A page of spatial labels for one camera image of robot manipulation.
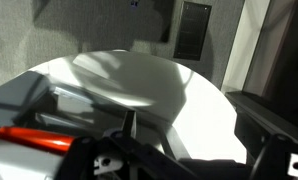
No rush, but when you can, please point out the white round pedestal table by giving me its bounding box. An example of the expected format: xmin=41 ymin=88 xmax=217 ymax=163
xmin=25 ymin=49 xmax=248 ymax=165

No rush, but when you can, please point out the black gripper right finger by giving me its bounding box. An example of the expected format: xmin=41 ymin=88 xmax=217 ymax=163
xmin=249 ymin=133 xmax=298 ymax=180

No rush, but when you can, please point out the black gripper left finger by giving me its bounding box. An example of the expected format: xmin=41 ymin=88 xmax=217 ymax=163
xmin=54 ymin=109 xmax=198 ymax=180

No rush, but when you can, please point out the black rectangular floor panel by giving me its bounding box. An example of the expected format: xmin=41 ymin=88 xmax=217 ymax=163
xmin=173 ymin=1 xmax=213 ymax=62

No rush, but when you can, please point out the grey toy stove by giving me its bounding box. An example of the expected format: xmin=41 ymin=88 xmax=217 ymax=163
xmin=0 ymin=70 xmax=190 ymax=180

